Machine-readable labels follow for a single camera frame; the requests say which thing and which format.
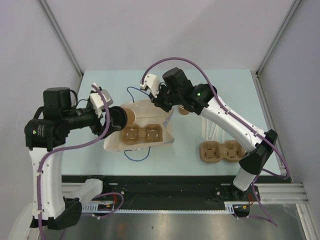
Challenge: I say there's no brown cardboard cup carrier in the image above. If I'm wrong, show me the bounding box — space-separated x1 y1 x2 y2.
199 140 246 163

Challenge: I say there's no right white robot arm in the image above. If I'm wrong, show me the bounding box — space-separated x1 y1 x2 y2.
140 67 278 201

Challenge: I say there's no blue checkered paper bag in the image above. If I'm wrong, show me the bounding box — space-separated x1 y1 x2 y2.
103 86 175 162

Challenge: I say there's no black cup lid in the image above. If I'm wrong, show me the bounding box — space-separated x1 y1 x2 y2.
108 106 128 134

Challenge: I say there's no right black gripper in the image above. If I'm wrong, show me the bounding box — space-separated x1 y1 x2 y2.
148 82 182 113

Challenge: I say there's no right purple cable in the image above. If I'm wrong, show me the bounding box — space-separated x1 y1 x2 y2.
140 56 291 227

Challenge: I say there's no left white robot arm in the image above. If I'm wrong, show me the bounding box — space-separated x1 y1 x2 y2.
24 84 113 230

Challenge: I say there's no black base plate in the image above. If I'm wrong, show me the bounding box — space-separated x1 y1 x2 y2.
60 174 292 204

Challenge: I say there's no stack of black lids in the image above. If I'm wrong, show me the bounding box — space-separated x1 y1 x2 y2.
211 85 218 94

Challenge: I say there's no purple cable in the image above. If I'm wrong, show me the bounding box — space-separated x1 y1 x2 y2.
140 56 291 227
36 83 125 240

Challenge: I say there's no stack of brown paper cups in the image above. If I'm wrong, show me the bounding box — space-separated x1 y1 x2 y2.
178 105 190 116

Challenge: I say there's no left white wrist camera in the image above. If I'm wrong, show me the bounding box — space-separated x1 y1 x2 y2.
89 82 114 118

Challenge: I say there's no white wrapped straw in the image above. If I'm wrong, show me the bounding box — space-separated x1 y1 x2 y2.
200 116 206 139
205 119 212 140
211 124 220 141

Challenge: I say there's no white cable duct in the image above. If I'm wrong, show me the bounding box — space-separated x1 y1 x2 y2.
82 202 235 216

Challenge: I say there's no single brown paper cup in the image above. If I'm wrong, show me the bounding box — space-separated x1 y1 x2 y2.
123 107 136 126

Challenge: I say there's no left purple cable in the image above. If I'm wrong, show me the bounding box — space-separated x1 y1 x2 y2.
36 83 125 240

